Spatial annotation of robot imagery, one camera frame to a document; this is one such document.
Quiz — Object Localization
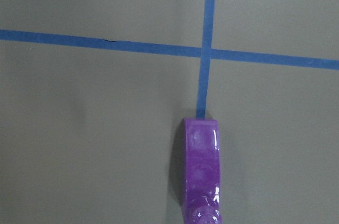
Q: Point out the purple trapezoid block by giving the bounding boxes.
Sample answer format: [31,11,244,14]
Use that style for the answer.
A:
[182,118,222,223]

